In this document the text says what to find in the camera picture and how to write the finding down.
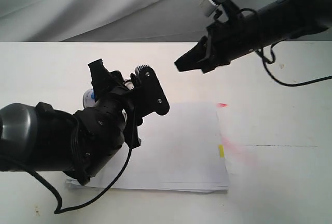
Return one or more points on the white paper stack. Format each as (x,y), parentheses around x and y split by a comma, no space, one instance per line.
(180,151)

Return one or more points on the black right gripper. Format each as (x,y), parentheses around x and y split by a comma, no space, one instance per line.
(225,42)

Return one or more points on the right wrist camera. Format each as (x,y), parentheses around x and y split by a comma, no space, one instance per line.
(217,8)

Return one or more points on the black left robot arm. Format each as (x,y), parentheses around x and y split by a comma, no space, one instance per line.
(38,137)

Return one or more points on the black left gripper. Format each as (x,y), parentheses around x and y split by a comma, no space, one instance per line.
(101,130)

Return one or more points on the white dotted spray paint can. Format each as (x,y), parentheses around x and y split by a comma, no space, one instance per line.
(88,99)

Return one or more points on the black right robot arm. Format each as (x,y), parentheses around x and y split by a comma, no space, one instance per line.
(289,19)

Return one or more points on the white backdrop cloth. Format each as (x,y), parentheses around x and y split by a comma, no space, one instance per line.
(107,20)

